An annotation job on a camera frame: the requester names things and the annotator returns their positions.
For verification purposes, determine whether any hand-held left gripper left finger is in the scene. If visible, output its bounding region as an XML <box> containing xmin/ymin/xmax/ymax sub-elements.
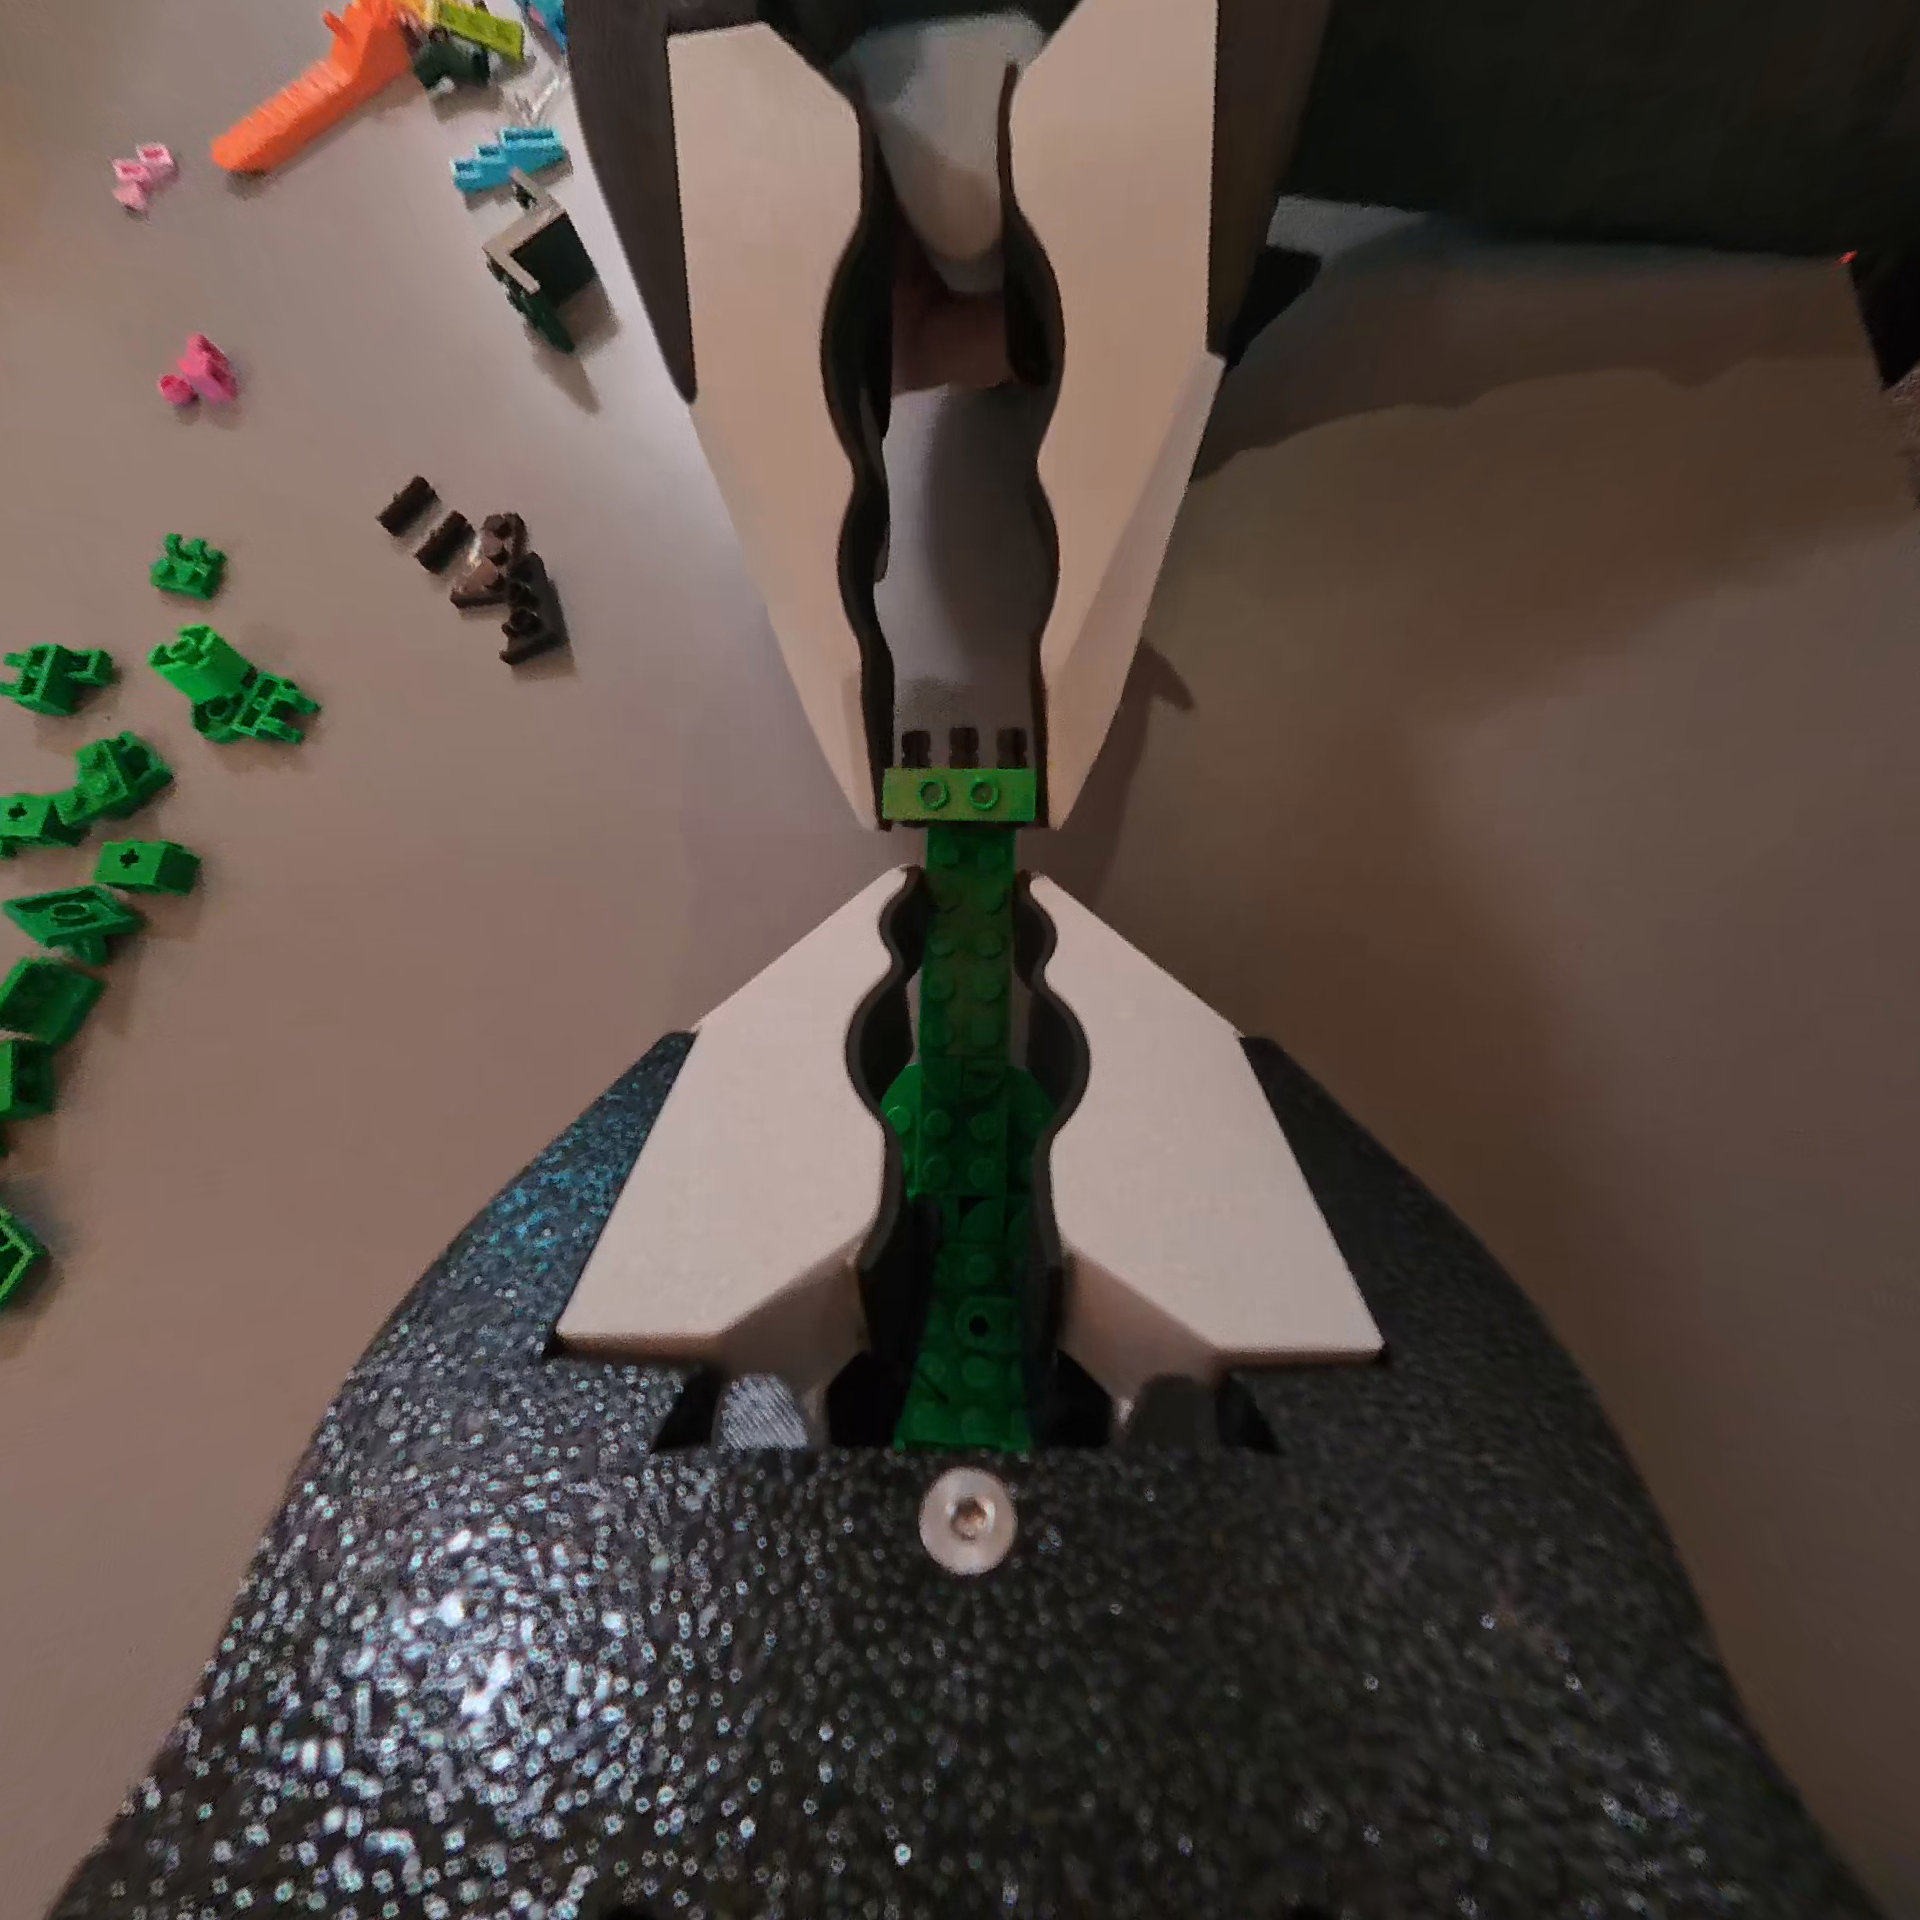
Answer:
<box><xmin>554</xmin><ymin>865</ymin><xmax>932</xmax><ymax>1448</ymax></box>

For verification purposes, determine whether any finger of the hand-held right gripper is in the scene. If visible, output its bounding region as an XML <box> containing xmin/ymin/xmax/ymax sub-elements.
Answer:
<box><xmin>661</xmin><ymin>22</ymin><xmax>904</xmax><ymax>829</ymax></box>
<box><xmin>993</xmin><ymin>0</ymin><xmax>1226</xmax><ymax>837</ymax></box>

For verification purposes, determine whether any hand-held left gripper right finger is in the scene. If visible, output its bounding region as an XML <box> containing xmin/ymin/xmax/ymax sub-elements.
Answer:
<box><xmin>1015</xmin><ymin>870</ymin><xmax>1385</xmax><ymax>1448</ymax></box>

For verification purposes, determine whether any pile of colourful bricks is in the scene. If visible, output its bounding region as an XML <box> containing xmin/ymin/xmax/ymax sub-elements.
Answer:
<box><xmin>402</xmin><ymin>0</ymin><xmax>576</xmax><ymax>92</ymax></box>

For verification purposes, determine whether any green round plate assembly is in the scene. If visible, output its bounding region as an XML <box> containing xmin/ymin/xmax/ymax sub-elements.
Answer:
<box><xmin>877</xmin><ymin>817</ymin><xmax>1061</xmax><ymax>1454</ymax></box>

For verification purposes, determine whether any person's right hand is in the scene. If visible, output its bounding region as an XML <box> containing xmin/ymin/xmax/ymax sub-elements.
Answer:
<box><xmin>895</xmin><ymin>281</ymin><xmax>1009</xmax><ymax>396</ymax></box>

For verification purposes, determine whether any teal brick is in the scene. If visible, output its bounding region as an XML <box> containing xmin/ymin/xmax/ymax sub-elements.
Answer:
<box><xmin>448</xmin><ymin>123</ymin><xmax>566</xmax><ymax>202</ymax></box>

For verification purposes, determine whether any dark green brick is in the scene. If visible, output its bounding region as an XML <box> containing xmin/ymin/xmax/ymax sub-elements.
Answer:
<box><xmin>480</xmin><ymin>169</ymin><xmax>596</xmax><ymax>356</ymax></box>

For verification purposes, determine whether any orange brick separator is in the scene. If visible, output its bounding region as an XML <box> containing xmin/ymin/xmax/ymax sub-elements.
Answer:
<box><xmin>208</xmin><ymin>0</ymin><xmax>416</xmax><ymax>176</ymax></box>

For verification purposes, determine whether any pile of green bricks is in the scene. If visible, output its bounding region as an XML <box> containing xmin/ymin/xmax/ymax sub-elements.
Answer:
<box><xmin>0</xmin><ymin>531</ymin><xmax>325</xmax><ymax>1321</ymax></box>

